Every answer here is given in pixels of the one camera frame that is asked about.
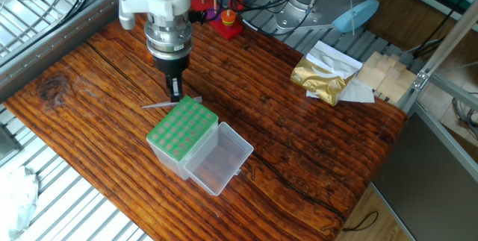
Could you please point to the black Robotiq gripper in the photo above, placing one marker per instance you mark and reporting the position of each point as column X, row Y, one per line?
column 171, row 63

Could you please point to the pipette tip box green rack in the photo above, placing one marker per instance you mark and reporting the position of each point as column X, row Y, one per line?
column 179, row 129

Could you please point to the aluminium frame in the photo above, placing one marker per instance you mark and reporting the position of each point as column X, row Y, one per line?
column 444, row 39

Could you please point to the grey flat panel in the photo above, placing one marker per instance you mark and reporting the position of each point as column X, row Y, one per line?
column 422, row 181

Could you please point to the clear large pipette tip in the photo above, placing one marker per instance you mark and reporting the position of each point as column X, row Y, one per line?
column 154, row 105

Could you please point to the clear hinged box lid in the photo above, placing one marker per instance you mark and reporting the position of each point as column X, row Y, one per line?
column 220, row 159

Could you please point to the gold foil packet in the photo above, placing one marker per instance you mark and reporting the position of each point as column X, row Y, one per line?
column 317, row 80

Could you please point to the wooden block puzzle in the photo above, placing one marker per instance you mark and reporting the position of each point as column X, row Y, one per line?
column 388, row 80

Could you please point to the white tissue paper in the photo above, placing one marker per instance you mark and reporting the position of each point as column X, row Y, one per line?
column 336, row 58

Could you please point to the crumpled white plastic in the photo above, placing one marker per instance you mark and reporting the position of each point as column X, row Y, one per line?
column 18, row 200

